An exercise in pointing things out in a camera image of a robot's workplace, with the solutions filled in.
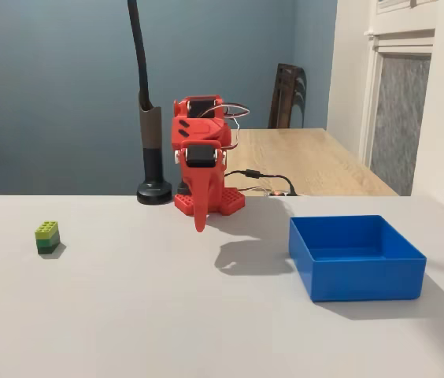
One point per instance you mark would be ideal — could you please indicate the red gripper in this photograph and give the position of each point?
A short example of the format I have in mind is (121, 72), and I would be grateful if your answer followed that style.
(200, 156)

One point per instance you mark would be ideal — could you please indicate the green lego brick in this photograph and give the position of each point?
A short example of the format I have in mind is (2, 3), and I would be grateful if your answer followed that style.
(46, 236)

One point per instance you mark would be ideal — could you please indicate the red robot arm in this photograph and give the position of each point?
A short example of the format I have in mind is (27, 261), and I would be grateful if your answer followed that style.
(198, 128)

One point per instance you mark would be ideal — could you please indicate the blue plastic bin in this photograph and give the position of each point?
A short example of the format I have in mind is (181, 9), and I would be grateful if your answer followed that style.
(363, 279)

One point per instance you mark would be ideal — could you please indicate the black gooseneck stand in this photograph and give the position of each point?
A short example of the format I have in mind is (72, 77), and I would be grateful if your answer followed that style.
(152, 165)

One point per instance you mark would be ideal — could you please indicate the small controller board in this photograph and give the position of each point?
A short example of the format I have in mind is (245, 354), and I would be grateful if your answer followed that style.
(275, 193)

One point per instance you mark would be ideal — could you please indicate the light wooden table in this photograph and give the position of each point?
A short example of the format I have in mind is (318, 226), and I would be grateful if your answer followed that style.
(316, 157)

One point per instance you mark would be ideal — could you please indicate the dark wooden chair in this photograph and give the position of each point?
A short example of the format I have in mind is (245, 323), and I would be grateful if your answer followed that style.
(285, 98)

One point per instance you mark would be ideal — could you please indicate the white framed glass door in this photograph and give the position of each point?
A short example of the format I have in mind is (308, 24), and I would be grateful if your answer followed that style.
(403, 118)

